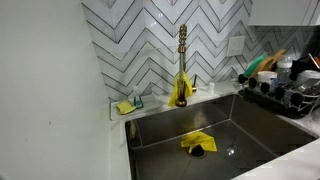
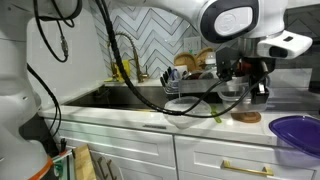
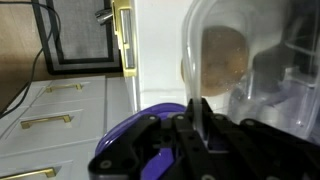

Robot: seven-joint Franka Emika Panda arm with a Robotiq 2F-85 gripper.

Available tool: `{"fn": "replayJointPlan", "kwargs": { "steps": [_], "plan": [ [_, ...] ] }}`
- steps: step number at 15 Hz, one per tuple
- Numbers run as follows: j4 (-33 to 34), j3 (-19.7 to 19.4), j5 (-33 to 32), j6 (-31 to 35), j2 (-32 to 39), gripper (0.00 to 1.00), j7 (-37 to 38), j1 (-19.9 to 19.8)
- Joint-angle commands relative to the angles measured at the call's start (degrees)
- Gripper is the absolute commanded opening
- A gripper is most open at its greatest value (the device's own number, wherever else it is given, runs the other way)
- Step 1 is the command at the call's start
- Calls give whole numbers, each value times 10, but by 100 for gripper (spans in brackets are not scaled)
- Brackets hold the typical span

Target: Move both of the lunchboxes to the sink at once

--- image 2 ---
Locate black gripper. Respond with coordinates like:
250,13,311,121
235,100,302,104
240,57,276,105

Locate clear plastic lunchbox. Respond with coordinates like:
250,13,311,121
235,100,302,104
218,75,270,114
164,95,213,130

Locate stainless steel sink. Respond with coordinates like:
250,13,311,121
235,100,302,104
64,84,183,112

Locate round wooden coaster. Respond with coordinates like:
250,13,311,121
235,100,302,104
230,111,262,124

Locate green utensil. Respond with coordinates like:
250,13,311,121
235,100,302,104
209,104,222,124

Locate purple plastic container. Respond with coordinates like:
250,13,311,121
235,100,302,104
268,114,320,160

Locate clear baby bottle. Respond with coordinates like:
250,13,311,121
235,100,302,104
204,51,218,72

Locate black dish rack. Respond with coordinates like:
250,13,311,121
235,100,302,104
159,65,251,98

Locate wooden cutting board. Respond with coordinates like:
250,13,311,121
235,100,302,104
173,51,198,72
194,47,215,69

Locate white cup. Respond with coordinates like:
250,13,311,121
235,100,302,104
174,64,189,76

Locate small gold lever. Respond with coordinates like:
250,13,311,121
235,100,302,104
142,64,150,83

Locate gold spring faucet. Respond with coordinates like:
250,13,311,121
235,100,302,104
105,31,143,84

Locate yellow cloth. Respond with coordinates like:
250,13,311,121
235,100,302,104
113,59,132,82

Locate white base cabinet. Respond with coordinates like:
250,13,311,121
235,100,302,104
43,118,320,180

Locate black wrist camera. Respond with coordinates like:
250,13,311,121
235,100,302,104
215,46,242,82

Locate gold drawer handle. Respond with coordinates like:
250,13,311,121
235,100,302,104
221,159,275,177

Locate white wall outlet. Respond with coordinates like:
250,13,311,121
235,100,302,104
183,35,202,55

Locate dark drawer handle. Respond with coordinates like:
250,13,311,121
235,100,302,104
142,124,167,131

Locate thick black cable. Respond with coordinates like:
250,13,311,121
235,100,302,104
94,0,270,118

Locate thin black cable with connector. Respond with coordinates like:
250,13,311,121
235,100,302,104
32,0,83,64

